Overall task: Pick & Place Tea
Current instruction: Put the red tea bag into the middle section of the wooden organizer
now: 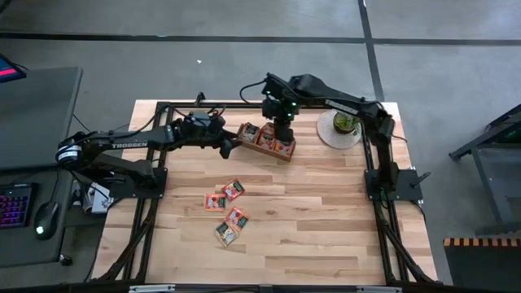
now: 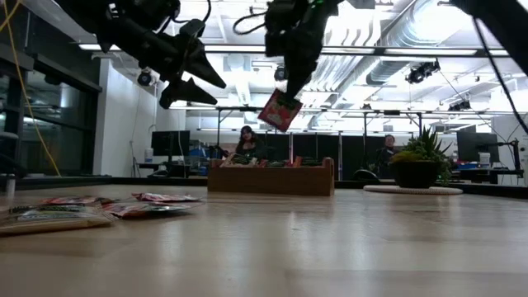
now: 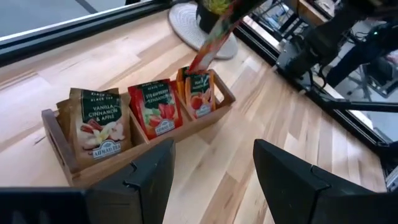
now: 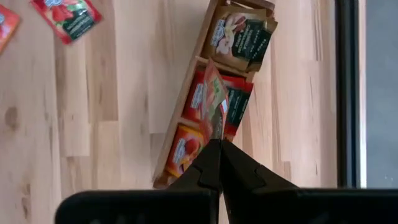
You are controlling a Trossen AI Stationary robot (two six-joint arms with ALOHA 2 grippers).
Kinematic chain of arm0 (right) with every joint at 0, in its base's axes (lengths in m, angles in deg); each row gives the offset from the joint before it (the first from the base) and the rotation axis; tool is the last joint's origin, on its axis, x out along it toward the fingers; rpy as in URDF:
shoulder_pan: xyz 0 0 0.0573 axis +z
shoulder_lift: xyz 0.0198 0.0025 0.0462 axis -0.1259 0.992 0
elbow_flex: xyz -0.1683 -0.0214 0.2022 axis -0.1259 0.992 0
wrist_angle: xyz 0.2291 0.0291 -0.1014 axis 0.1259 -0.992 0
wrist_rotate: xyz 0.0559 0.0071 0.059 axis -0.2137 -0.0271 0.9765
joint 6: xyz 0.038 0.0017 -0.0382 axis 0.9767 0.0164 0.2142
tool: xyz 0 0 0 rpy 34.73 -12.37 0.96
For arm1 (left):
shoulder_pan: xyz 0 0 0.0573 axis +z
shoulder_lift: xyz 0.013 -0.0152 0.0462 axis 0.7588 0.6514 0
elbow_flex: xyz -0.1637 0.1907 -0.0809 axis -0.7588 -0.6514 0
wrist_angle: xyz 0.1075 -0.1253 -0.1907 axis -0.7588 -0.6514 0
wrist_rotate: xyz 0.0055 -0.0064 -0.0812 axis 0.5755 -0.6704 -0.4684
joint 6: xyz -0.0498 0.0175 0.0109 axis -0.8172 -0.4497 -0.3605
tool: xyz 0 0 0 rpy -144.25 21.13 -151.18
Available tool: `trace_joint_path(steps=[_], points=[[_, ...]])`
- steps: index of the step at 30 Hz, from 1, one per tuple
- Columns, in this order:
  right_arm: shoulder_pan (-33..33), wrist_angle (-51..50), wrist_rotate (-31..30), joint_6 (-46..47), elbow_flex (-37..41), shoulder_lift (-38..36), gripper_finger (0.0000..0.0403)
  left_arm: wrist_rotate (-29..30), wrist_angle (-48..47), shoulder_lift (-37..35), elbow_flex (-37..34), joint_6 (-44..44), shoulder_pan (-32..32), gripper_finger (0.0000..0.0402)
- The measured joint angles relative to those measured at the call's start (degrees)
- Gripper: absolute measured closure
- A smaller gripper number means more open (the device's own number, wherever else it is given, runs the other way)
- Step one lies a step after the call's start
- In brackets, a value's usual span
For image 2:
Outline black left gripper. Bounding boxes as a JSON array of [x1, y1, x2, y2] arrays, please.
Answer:
[[123, 20, 228, 110]]

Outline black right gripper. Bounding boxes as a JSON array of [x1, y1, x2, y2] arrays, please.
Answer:
[[266, 0, 343, 100]]

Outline beige tea packet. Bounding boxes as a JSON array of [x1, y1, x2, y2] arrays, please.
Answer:
[[0, 205, 115, 237], [220, 153, 259, 168]]

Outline wooden three-slot organizer box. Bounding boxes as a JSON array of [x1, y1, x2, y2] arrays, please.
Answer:
[[206, 156, 336, 197]]

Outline black computer monitor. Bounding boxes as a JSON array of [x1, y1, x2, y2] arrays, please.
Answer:
[[150, 130, 191, 157], [455, 130, 501, 164]]

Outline black partition panels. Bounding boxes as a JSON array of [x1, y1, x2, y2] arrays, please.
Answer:
[[257, 131, 417, 182]]

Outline person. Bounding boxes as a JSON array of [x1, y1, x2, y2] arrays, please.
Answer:
[[375, 134, 403, 178], [234, 125, 267, 162]]

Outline black office chair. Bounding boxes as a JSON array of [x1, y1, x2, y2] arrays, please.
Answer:
[[352, 167, 381, 182]]

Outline potted succulent plant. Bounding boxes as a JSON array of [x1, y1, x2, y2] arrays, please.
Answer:
[[389, 126, 455, 190]]

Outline small potted plant on plate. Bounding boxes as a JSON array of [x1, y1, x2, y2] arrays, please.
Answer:
[[362, 184, 464, 196]]

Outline black background desk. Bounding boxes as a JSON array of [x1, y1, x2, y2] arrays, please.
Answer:
[[453, 167, 525, 186]]

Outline white ceiling camera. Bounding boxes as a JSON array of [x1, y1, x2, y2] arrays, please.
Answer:
[[135, 68, 161, 87]]

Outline black aluminium table frame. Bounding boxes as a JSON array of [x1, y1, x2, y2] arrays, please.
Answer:
[[0, 172, 528, 200]]

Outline yellow hanging cable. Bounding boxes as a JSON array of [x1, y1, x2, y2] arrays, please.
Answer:
[[0, 0, 63, 178]]

